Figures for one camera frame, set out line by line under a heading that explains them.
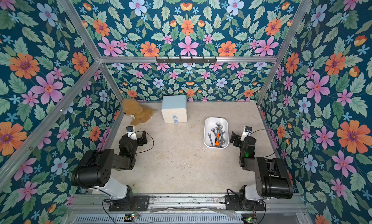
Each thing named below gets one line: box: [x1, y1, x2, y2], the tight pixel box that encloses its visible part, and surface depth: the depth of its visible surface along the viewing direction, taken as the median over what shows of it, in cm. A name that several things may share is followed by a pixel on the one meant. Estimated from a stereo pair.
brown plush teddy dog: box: [122, 97, 156, 127], surface depth 99 cm
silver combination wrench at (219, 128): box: [215, 122, 226, 147], surface depth 101 cm
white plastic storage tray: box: [203, 116, 229, 148], surface depth 103 cm
